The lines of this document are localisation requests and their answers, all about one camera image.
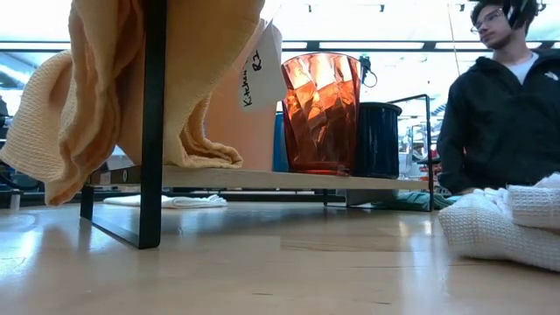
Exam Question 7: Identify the light blue plastic mug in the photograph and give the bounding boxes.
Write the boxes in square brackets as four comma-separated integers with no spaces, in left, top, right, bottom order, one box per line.
[272,111,291,173]

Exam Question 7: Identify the peach plastic cup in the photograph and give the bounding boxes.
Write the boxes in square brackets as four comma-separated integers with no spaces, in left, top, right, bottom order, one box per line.
[204,19,277,172]

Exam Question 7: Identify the orange faceted tumbler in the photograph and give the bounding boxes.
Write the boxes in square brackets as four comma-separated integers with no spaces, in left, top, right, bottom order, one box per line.
[281,52,363,177]

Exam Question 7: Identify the navy enamel mug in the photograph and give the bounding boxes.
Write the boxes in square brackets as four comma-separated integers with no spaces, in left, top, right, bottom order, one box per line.
[352,101,403,179]

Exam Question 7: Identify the teal towel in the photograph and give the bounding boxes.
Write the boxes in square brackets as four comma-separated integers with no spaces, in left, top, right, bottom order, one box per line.
[371,191,459,212]

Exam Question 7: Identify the white handwritten paper tag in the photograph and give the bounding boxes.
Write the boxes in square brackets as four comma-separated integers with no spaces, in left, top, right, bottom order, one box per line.
[237,19,289,110]

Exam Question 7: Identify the white folded napkin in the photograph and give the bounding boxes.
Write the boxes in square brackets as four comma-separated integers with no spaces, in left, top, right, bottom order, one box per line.
[102,193,228,210]

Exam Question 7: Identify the black hanging device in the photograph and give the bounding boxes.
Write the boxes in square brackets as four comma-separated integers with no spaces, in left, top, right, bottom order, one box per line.
[358,55,378,88]

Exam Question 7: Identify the yellow waffle kitchen towel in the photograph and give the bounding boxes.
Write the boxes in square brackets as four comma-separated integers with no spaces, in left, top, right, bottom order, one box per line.
[0,0,266,207]

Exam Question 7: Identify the white checked waffle towel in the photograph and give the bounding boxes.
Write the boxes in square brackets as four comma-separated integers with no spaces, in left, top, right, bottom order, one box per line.
[437,172,560,273]

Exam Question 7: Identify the person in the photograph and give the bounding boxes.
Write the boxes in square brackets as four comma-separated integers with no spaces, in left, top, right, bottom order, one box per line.
[436,0,560,197]

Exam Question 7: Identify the thin-rimmed eyeglasses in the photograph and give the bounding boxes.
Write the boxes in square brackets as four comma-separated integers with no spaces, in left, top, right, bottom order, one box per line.
[470,7,505,35]

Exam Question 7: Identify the black headphones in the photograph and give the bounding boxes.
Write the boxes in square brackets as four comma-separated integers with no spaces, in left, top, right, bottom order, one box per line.
[502,0,534,28]

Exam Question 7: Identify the black ceiling light rail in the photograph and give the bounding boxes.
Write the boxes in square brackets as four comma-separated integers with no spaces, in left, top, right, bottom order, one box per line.
[0,39,560,53]

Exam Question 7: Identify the wooden shelf black metal frame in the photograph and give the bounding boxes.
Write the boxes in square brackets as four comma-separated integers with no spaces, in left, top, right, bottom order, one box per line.
[80,0,434,250]

